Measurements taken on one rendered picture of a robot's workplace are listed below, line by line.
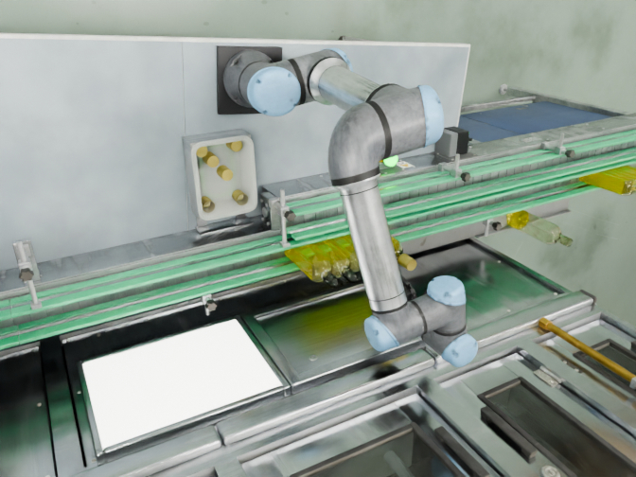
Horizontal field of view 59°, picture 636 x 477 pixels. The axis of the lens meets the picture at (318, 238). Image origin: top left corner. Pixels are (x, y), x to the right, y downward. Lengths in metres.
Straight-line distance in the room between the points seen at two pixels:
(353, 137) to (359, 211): 0.14
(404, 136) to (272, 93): 0.44
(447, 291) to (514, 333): 0.47
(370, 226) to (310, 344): 0.49
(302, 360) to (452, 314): 0.42
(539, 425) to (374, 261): 0.55
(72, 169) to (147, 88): 0.28
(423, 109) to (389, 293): 0.36
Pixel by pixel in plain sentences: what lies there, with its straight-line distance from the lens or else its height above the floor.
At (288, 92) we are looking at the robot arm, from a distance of 1.41.
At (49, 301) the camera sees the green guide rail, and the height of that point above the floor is 0.95.
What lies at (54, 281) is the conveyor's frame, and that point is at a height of 0.88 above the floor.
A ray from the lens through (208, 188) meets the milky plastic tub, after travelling 1.66.
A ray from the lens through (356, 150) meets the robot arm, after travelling 1.05.
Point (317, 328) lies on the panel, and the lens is 1.54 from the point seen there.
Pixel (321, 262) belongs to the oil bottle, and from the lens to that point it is 1.53.
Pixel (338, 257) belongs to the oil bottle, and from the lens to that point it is 1.56.
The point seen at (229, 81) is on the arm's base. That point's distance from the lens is 1.57.
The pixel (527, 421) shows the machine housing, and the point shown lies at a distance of 1.40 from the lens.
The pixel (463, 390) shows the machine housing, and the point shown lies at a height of 1.48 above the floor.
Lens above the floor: 2.27
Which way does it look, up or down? 53 degrees down
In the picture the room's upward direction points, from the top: 129 degrees clockwise
